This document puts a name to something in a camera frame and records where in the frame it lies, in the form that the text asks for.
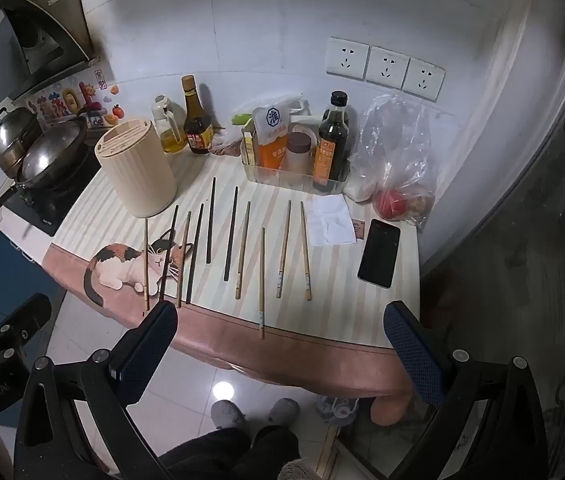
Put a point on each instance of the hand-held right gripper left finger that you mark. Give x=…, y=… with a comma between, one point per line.
x=148, y=346

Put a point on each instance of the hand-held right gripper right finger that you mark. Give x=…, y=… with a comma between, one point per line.
x=415, y=351

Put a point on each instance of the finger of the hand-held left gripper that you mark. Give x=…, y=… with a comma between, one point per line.
x=27, y=312

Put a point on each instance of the thin wooden chopstick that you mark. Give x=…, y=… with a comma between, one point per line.
x=184, y=260
x=147, y=265

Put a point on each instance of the dark brown chopstick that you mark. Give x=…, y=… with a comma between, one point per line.
x=168, y=255

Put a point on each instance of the black chopstick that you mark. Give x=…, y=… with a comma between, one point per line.
x=195, y=255
x=231, y=235
x=211, y=220

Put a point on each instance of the light wooden chopstick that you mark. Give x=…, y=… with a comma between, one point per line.
x=242, y=252

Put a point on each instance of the beige cylindrical utensil holder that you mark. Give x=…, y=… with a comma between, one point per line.
x=135, y=170

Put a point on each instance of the blue cabinet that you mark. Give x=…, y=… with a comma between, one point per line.
x=5, y=260

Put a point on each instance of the pale patterned floor object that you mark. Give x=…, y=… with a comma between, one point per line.
x=337, y=407

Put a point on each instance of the cat printed striped table mat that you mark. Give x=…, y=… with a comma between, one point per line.
x=322, y=310

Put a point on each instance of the grey slipper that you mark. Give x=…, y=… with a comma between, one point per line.
x=227, y=412
x=282, y=410

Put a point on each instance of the black smartphone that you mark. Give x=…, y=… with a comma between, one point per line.
x=380, y=252

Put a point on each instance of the black induction cooker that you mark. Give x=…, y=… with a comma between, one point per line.
x=60, y=200

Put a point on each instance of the small brown card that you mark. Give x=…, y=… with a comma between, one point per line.
x=359, y=231

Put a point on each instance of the person's dark trousers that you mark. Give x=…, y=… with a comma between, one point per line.
x=232, y=452

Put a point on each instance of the red tomato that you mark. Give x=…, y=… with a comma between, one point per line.
x=392, y=205

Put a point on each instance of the white paper sheet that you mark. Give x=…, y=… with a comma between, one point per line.
x=330, y=220

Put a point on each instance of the steel wok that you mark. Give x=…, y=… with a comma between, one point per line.
x=55, y=152

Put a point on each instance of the small white pouch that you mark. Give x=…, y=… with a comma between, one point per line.
x=360, y=187

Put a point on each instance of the steel steamer pot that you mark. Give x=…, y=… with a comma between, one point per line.
x=12, y=132

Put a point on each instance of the clear plastic bag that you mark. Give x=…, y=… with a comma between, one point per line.
x=397, y=145

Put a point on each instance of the bag of pink dried food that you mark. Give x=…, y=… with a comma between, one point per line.
x=223, y=148

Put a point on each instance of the clear cooking oil bottle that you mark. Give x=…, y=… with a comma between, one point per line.
x=167, y=132

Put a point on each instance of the clear plastic organizer box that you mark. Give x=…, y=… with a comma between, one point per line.
x=287, y=175

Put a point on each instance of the black capped soy sauce bottle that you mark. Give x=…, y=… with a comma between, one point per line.
x=331, y=145

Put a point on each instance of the yellow capped dark sauce bottle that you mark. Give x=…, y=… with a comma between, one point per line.
x=197, y=127

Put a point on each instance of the yellow seasoning box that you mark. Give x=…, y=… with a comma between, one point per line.
x=248, y=145

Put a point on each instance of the brown lidded jar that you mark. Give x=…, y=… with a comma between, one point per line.
x=298, y=152

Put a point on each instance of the orange and white seasoning packet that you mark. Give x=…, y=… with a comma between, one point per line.
x=272, y=135

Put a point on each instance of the green tube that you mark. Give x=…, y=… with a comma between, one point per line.
x=240, y=119

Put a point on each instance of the white plastic jug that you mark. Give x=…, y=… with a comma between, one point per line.
x=305, y=115

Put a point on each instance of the range hood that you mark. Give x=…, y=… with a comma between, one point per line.
x=37, y=5

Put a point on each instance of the colourful wall stickers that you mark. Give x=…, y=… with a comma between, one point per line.
x=70, y=102

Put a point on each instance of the white wall socket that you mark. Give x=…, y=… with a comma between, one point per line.
x=386, y=67
x=345, y=57
x=425, y=79

